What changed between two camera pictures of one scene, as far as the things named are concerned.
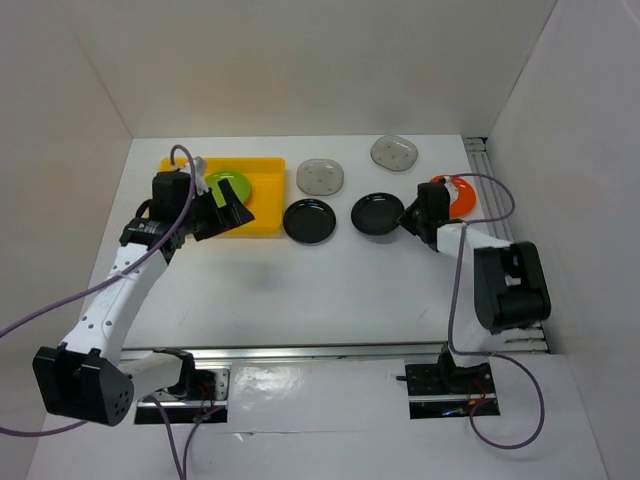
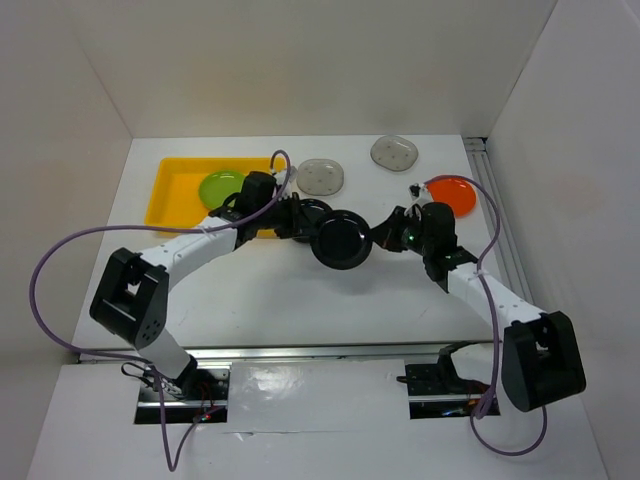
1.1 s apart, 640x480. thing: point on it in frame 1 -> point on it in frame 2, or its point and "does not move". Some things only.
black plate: (309, 220) does not move
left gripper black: (231, 215) -> (292, 203)
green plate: (238, 182) does not move
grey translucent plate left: (320, 177) does not move
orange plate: (466, 199) does not move
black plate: (377, 213) -> (341, 239)
